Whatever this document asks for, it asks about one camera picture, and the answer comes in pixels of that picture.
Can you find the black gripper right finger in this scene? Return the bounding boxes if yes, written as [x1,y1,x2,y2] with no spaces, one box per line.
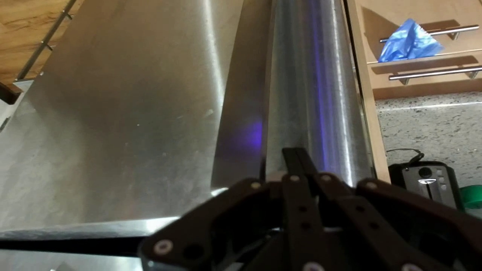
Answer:
[282,148,482,271]

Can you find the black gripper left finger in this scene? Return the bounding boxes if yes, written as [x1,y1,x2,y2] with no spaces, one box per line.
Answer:
[139,178,302,271]

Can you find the stainless steel fridge door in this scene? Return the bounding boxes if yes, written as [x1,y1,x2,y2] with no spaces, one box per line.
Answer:
[0,0,371,271]

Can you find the black toaster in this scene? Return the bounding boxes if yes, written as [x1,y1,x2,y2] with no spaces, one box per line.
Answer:
[389,161,463,209]

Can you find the blue plastic bag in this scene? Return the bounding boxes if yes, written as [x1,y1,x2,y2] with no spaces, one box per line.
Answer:
[379,18,443,63]

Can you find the wooden kitchen cabinets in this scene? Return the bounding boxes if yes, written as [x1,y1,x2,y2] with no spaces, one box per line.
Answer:
[0,0,481,190]

